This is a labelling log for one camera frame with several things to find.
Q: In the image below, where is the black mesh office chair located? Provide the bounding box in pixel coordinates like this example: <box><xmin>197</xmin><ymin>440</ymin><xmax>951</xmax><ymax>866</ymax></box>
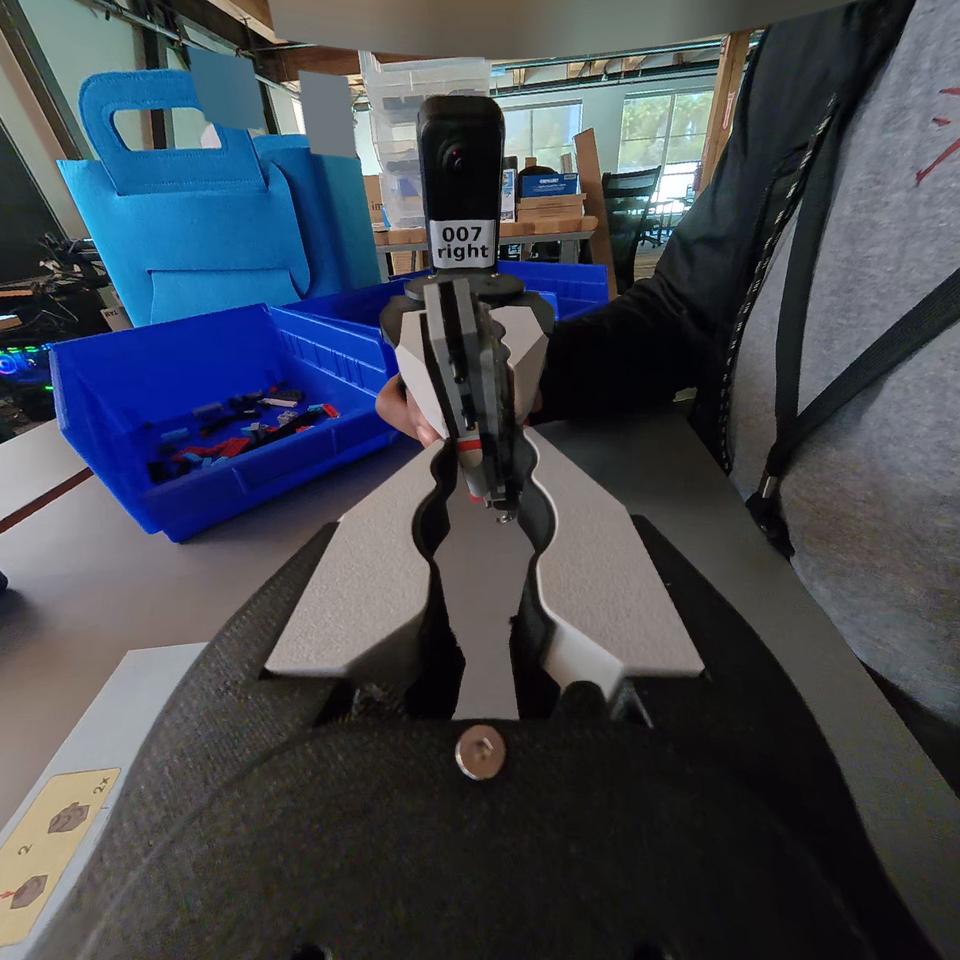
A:
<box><xmin>600</xmin><ymin>165</ymin><xmax>665</xmax><ymax>275</ymax></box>

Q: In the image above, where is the person's black jacket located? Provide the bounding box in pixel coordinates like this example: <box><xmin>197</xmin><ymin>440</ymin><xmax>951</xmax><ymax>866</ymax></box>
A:
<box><xmin>652</xmin><ymin>0</ymin><xmax>920</xmax><ymax>481</ymax></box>

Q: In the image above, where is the dashed black cord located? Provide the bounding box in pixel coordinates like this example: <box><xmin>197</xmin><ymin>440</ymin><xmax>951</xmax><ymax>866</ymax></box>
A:
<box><xmin>716</xmin><ymin>93</ymin><xmax>841</xmax><ymax>474</ymax></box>

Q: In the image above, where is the large black wall panel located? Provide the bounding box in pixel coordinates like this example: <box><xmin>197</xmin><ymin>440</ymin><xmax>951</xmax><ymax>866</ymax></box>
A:
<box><xmin>0</xmin><ymin>127</ymin><xmax>69</xmax><ymax>282</ymax></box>

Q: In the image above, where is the clear plastic storage rack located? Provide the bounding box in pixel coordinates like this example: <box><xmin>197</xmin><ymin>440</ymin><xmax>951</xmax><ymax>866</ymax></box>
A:
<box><xmin>358</xmin><ymin>52</ymin><xmax>492</xmax><ymax>230</ymax></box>

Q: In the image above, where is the brick instruction booklet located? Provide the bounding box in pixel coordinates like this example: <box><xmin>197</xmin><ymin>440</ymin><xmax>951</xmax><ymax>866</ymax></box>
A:
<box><xmin>0</xmin><ymin>641</ymin><xmax>211</xmax><ymax>960</ymax></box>

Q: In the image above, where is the blue felt bag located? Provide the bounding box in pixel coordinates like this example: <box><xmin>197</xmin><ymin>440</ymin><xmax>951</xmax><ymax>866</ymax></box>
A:
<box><xmin>56</xmin><ymin>69</ymin><xmax>384</xmax><ymax>329</ymax></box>

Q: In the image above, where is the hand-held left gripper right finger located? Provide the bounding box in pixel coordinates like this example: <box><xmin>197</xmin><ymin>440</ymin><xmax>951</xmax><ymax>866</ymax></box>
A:
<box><xmin>510</xmin><ymin>427</ymin><xmax>706</xmax><ymax>714</ymax></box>

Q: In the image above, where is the black lanyard strap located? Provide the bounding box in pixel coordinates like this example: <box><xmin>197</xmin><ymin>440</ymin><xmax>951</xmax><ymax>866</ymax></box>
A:
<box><xmin>746</xmin><ymin>187</ymin><xmax>960</xmax><ymax>560</ymax></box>

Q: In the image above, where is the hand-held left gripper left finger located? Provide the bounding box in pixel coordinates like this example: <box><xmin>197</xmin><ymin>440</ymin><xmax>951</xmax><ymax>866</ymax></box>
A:
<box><xmin>262</xmin><ymin>438</ymin><xmax>466</xmax><ymax>710</ymax></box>

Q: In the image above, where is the person's right hand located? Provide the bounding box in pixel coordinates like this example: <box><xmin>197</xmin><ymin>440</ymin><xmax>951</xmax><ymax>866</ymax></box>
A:
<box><xmin>375</xmin><ymin>375</ymin><xmax>444</xmax><ymax>451</ymax></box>

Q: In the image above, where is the grey desk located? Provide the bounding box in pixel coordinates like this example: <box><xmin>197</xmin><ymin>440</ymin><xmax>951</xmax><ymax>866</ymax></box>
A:
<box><xmin>0</xmin><ymin>416</ymin><xmax>960</xmax><ymax>826</ymax></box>

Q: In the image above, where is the person's grey shirt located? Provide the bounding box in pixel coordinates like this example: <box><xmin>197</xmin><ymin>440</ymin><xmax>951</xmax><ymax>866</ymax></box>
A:
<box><xmin>731</xmin><ymin>0</ymin><xmax>960</xmax><ymax>721</ymax></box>

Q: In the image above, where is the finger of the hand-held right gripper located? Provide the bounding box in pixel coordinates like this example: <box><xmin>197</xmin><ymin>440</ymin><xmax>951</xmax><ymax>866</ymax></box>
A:
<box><xmin>393</xmin><ymin>311</ymin><xmax>455</xmax><ymax>444</ymax></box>
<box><xmin>491</xmin><ymin>303</ymin><xmax>546</xmax><ymax>425</ymax></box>

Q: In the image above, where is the grey brick model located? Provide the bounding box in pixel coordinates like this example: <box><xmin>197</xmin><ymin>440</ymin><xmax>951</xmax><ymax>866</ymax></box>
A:
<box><xmin>423</xmin><ymin>277</ymin><xmax>537</xmax><ymax>526</ymax></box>

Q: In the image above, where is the pile of loose bricks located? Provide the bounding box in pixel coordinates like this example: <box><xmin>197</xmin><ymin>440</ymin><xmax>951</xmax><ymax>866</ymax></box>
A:
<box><xmin>146</xmin><ymin>386</ymin><xmax>342</xmax><ymax>485</ymax></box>

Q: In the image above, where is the wooden post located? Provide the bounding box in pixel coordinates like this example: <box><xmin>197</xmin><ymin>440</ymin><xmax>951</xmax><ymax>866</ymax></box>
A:
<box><xmin>701</xmin><ymin>30</ymin><xmax>755</xmax><ymax>189</ymax></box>

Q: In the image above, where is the computer tower with rgb fans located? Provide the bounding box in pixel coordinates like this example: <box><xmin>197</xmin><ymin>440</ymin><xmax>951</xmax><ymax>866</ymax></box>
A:
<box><xmin>0</xmin><ymin>341</ymin><xmax>57</xmax><ymax>399</ymax></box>

